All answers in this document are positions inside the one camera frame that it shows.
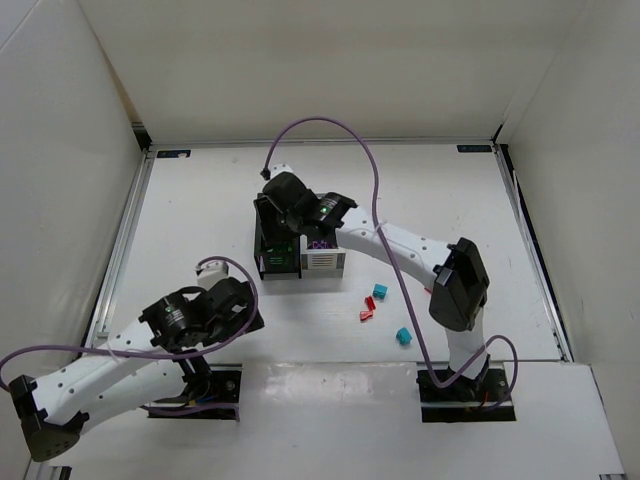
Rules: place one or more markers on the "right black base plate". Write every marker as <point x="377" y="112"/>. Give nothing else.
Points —
<point x="466" y="401"/>

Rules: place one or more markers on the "cyan lego brick lower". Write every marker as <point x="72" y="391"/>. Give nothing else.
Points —
<point x="404" y="337"/>

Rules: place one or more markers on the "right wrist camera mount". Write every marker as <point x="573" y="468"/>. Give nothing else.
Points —
<point x="271" y="171"/>

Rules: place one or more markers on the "green square lego brick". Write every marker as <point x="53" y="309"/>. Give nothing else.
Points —
<point x="280" y="248"/>

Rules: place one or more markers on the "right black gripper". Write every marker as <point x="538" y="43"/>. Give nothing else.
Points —
<point x="270" y="220"/>

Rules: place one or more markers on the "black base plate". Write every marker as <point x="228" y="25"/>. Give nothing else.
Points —
<point x="466" y="401"/>
<point x="217" y="399"/>

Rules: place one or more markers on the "purple rectangular lego brick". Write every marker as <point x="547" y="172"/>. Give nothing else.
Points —
<point x="320" y="245"/>

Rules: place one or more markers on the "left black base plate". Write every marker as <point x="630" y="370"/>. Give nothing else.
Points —
<point x="217" y="399"/>

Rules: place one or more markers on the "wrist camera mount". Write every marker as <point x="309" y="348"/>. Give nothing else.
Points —
<point x="271" y="171"/>
<point x="210" y="273"/>

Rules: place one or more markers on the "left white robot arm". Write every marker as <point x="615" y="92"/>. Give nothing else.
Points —
<point x="157" y="356"/>

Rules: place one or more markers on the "white slotted container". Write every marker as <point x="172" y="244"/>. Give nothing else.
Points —
<point x="325" y="255"/>

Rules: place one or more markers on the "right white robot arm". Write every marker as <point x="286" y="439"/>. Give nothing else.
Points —
<point x="454" y="274"/>

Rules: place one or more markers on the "red curved lego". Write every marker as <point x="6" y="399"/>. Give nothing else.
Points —
<point x="366" y="315"/>
<point x="370" y="303"/>

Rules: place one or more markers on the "black slotted container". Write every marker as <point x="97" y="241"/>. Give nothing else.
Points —
<point x="270" y="228"/>

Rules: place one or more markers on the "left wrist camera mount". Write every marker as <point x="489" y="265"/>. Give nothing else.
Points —
<point x="210" y="273"/>

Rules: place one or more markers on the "cyan small lego brick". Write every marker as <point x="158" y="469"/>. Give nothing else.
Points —
<point x="379" y="291"/>

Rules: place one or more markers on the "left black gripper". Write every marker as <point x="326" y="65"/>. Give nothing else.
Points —
<point x="240" y="310"/>

